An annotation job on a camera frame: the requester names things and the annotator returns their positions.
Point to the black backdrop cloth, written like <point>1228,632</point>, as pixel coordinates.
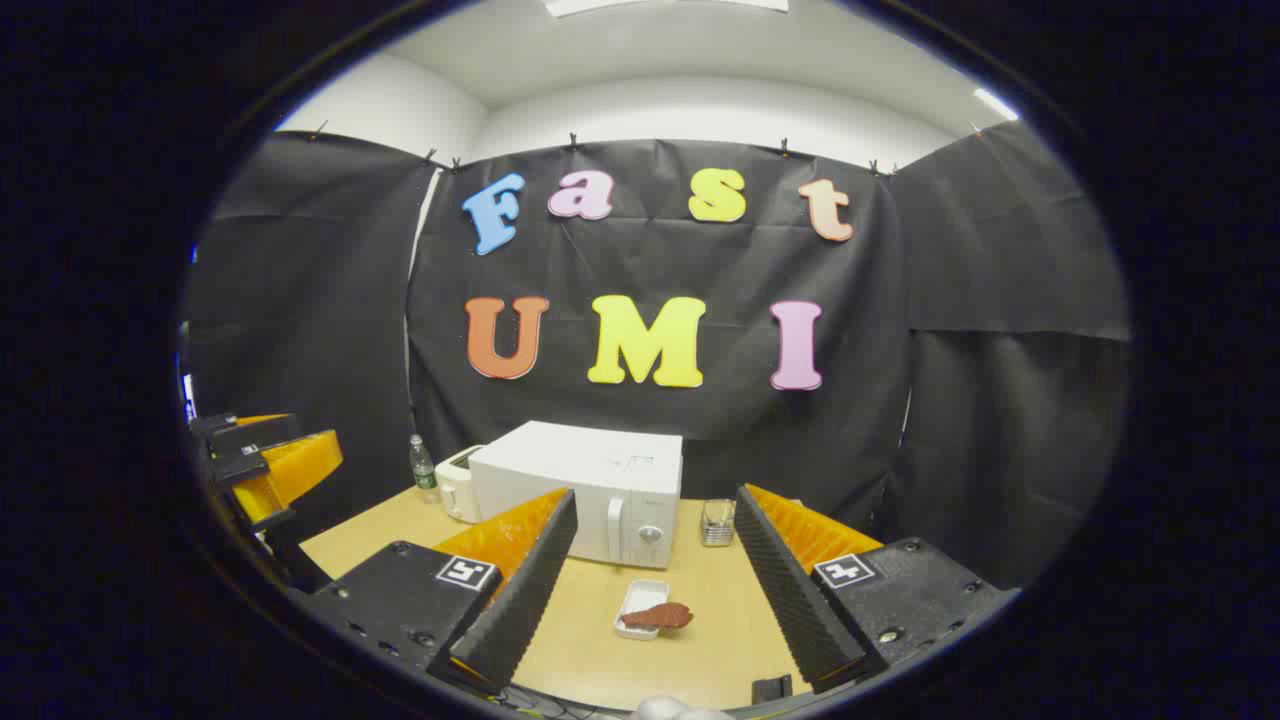
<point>650,270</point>

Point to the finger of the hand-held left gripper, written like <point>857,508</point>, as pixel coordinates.
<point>255,435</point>
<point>300,465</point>

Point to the small black box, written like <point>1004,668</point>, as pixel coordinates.
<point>772,690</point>

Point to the clear plastic water bottle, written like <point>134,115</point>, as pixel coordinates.
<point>423,472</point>

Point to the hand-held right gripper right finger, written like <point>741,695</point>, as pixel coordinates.
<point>790,600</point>

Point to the red-brown meat piece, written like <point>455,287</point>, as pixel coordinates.
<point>660,616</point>

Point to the white toaster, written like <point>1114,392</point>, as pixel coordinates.
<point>455,490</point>

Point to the metal utensil holder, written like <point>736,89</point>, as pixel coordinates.
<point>717,524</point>

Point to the computer monitor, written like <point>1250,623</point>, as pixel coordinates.
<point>189,398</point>

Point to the white rectangular dish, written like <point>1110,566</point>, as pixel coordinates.
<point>640,600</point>

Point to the white microwave oven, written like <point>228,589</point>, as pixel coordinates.
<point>590,480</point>

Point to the ceiling light panel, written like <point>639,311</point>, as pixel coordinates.
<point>996,103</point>
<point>660,4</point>

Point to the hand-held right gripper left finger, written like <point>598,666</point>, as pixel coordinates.
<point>525,600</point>

